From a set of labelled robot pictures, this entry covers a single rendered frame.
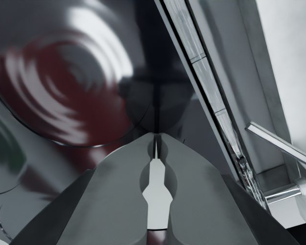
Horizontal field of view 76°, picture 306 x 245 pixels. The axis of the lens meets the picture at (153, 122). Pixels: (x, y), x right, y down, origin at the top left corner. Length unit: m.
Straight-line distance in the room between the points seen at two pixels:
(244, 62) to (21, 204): 0.24
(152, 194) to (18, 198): 0.12
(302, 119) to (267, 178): 0.12
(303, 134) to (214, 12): 0.13
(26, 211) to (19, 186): 0.03
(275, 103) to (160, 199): 0.12
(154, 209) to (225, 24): 0.18
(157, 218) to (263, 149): 0.15
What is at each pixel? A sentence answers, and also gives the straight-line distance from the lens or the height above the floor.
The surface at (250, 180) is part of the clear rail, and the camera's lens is 0.18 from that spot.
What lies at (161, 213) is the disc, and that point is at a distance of 0.19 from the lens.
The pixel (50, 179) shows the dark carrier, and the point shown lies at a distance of 0.18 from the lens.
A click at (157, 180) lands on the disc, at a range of 0.16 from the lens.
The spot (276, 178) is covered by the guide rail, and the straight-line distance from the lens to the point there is 0.29.
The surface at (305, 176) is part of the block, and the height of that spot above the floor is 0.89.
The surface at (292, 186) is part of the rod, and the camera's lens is 0.21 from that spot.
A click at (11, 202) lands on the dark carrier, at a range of 0.22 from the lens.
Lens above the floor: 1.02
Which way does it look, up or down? 62 degrees down
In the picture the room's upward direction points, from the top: 179 degrees counter-clockwise
